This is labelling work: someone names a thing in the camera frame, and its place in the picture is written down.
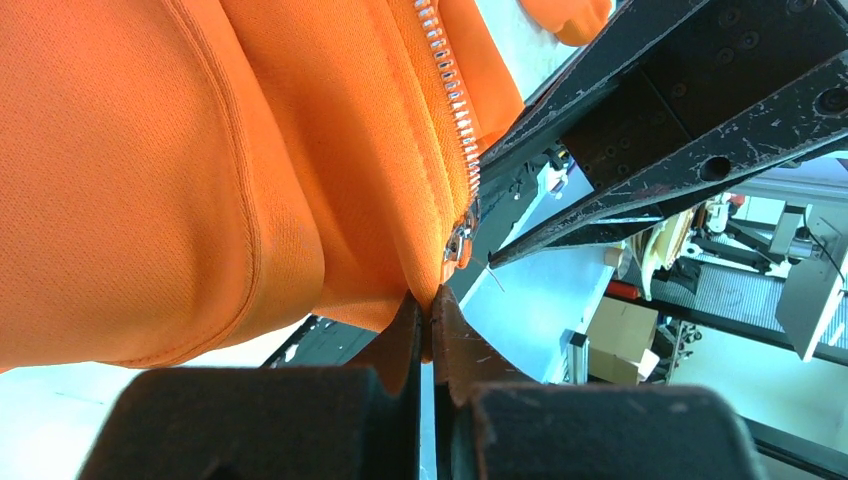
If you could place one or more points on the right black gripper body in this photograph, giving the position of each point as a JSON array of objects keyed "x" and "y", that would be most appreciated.
[{"x": 724, "y": 59}]

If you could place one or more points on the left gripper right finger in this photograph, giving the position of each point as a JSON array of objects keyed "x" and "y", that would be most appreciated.
[{"x": 494, "y": 422}]

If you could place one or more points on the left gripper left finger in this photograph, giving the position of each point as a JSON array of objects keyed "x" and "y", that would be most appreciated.
[{"x": 360, "y": 420}]

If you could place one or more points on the orange zip jacket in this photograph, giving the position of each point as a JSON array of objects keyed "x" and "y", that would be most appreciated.
[{"x": 182, "y": 176}]

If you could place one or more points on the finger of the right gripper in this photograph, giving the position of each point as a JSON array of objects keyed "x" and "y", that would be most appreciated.
[
  {"x": 634, "y": 28},
  {"x": 804, "y": 117}
]

